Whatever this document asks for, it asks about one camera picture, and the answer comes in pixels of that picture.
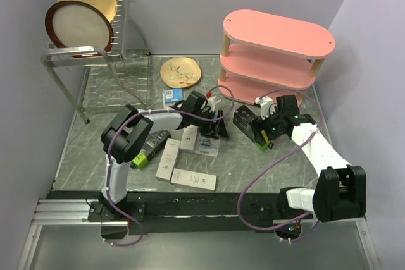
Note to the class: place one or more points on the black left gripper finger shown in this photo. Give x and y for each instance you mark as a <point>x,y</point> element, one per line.
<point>209,134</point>
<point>220,128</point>

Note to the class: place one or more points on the white razor box slanted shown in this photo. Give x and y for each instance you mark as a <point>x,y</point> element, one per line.
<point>168,160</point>

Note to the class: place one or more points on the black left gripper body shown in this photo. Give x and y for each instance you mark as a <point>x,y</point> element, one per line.
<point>205,124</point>

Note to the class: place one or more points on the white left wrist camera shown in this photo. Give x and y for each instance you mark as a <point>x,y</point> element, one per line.
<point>211,103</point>

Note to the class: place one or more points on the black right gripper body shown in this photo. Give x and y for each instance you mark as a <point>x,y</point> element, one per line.
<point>271,125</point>

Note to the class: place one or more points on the metal dish rack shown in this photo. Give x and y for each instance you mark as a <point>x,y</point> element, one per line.
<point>112,79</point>

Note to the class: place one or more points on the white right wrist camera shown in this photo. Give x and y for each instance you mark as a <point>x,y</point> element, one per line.
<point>266,106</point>

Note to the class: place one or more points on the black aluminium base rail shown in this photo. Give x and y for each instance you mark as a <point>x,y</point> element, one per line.
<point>164,212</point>

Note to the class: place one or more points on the blue razor blister pack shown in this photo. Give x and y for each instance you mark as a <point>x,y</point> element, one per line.
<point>206,146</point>
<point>172,96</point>

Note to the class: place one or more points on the floral wooden plate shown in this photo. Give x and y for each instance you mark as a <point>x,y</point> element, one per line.
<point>180,72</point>

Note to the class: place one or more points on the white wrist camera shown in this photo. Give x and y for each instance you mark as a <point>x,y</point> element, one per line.
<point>266,106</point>
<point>211,103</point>

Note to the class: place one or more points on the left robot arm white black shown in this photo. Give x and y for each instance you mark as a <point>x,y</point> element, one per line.
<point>127,132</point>

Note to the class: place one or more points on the black green razor box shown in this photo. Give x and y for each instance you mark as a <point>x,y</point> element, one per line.
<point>154,143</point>
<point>251,126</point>

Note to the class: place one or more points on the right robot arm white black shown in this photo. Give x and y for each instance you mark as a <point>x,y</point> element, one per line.
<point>340,192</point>

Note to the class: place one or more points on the white razor box upright centre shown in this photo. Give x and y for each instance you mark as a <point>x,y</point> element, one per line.
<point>189,139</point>

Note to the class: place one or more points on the pink three-tier shelf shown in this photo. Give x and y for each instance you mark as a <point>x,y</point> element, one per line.
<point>269,54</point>

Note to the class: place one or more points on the brown rimmed white plate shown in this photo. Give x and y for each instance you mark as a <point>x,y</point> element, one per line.
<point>78,24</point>

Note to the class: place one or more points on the white razor box bottom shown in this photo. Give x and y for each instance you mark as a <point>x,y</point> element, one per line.
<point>192,179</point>

